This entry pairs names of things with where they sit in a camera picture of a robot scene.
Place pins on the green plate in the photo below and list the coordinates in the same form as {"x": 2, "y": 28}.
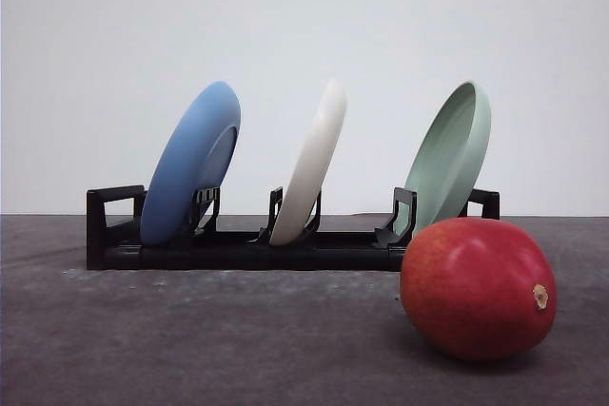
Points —
{"x": 450, "y": 160}

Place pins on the red pomegranate fruit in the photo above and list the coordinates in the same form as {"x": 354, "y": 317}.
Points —
{"x": 480, "y": 289}

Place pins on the blue plate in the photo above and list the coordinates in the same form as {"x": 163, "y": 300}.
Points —
{"x": 190, "y": 157}

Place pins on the black plate rack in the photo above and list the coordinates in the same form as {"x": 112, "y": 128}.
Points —
{"x": 116, "y": 216}

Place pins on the white plate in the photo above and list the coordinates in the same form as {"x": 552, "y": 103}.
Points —
{"x": 309, "y": 174}

